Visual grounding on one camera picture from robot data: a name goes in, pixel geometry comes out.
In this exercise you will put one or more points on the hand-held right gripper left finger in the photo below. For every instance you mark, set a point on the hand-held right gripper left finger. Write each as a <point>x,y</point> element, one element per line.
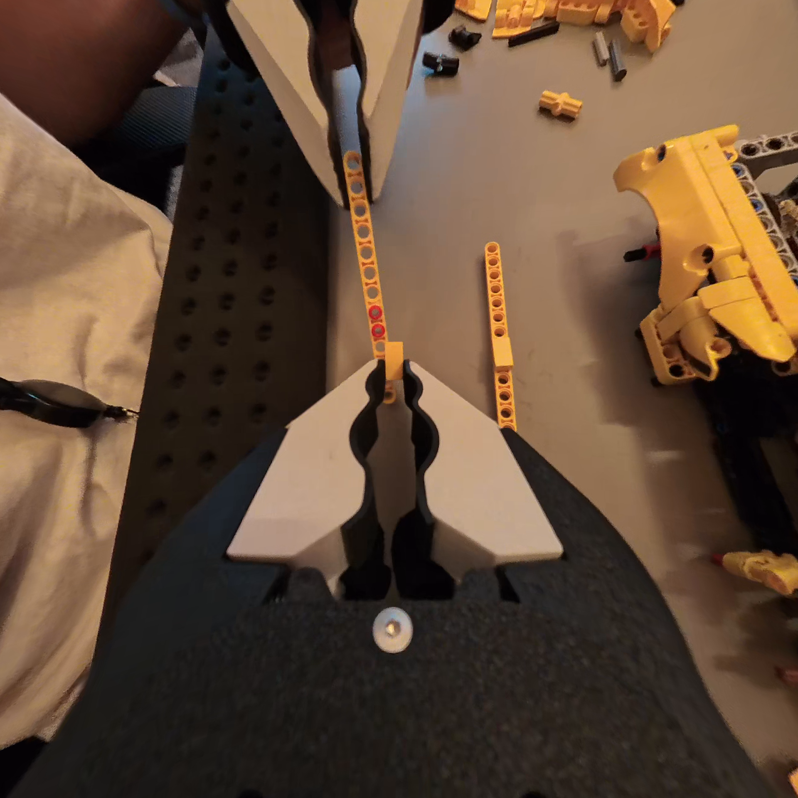
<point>299,499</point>

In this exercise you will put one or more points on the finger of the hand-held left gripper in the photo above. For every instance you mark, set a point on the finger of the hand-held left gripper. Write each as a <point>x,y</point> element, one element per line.
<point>389,81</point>
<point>280,75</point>

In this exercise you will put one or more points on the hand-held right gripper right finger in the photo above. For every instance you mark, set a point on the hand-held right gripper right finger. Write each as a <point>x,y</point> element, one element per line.
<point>486,499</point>

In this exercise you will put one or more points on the long yellow brick beam assembly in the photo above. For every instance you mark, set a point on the long yellow brick beam assembly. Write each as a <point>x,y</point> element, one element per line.
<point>365,249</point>

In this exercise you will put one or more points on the small yellow brick slope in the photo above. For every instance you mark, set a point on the small yellow brick slope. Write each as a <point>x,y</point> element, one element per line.
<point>502,352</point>

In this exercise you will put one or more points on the small yellow brick connector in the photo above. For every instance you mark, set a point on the small yellow brick connector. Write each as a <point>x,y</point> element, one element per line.
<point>560,105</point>

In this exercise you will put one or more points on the long yellow brick beam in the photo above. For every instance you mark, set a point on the long yellow brick beam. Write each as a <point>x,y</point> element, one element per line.
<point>497,293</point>

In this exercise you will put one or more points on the yellow black brick car model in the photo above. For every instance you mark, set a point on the yellow black brick car model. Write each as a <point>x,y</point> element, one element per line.
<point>686,199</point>

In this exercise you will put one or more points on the person's left forearm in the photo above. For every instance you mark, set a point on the person's left forearm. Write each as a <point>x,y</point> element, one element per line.
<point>75,62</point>

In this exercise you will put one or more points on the grey desk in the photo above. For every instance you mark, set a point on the grey desk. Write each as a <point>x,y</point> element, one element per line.
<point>561,436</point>

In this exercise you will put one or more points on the black brick pin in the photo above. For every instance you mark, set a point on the black brick pin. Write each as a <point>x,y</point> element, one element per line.
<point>441,62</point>
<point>464,37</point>

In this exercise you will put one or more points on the pile of yellow brick parts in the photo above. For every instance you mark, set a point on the pile of yellow brick parts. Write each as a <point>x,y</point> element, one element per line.
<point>580,12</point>

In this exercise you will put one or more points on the short grey brick axle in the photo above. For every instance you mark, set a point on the short grey brick axle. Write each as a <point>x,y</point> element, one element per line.
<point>617,60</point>
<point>600,48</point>

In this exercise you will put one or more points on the light grey garment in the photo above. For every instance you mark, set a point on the light grey garment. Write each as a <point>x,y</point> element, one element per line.
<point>62,312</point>

